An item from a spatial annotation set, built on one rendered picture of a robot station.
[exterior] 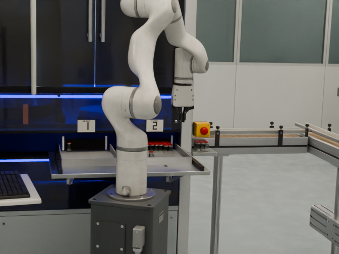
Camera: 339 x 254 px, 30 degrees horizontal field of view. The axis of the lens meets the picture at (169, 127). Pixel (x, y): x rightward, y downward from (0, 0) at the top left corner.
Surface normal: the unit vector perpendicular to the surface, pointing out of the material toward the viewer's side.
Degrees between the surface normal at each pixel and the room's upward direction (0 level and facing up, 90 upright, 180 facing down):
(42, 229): 90
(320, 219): 90
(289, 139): 90
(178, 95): 90
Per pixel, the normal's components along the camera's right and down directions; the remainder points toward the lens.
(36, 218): 0.22, 0.17
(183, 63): -0.24, 0.15
